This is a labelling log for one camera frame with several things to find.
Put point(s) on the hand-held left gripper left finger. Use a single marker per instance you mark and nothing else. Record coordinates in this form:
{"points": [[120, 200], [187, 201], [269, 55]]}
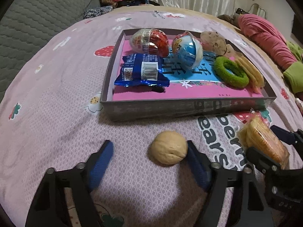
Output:
{"points": [[101, 163]]}

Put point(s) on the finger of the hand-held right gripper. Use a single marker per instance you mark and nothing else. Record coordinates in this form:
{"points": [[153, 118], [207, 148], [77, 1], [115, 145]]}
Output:
{"points": [[260, 158], [283, 133]]}

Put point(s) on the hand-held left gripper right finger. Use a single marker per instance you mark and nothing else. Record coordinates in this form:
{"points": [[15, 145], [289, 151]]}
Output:
{"points": [[197, 170]]}

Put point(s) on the clear cracker packet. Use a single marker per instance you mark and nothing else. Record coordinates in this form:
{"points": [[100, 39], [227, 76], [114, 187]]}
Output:
{"points": [[262, 137], [252, 72]]}

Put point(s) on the walnut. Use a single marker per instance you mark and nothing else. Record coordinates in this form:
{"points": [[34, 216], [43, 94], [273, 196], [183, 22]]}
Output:
{"points": [[169, 147]]}

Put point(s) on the dark shallow cardboard box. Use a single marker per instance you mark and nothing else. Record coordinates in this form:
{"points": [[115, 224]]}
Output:
{"points": [[165, 110]]}

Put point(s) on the green hair scrunchie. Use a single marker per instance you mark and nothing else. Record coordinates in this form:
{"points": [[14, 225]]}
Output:
{"points": [[219, 66]]}

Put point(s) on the blue snack packet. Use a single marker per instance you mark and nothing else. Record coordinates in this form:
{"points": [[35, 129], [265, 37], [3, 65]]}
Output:
{"points": [[142, 72]]}

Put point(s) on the beige mesh hair scrunchie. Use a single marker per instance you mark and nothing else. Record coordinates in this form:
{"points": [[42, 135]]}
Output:
{"points": [[214, 43]]}

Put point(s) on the blue and white egg toy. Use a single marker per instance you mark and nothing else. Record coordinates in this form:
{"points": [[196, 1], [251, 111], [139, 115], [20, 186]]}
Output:
{"points": [[187, 49]]}

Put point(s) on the red and white egg toy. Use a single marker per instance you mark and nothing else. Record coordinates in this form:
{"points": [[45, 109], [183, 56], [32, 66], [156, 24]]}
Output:
{"points": [[149, 41]]}

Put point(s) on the small colourful cloth doll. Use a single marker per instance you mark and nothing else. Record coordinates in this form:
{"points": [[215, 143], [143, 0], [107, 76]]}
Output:
{"points": [[299, 104]]}

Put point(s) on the green fleece blanket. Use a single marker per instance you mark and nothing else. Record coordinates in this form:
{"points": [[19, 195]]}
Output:
{"points": [[293, 73]]}

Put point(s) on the pink and blue book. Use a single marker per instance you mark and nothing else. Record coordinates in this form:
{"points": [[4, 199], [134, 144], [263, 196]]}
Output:
{"points": [[201, 88]]}

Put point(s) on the pink quilt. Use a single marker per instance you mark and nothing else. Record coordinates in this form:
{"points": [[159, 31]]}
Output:
{"points": [[262, 35]]}

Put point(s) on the dark brown cloth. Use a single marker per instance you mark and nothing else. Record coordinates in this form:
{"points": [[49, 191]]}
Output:
{"points": [[227, 18]]}

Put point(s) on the dark bag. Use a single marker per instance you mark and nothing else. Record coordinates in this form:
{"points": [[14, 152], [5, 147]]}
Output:
{"points": [[241, 11]]}

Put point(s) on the blue patterned cloth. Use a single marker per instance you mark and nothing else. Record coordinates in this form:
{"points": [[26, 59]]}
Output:
{"points": [[97, 11]]}

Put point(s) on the grey quilted headboard cover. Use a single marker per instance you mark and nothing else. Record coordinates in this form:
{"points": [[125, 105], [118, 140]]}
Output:
{"points": [[35, 16]]}

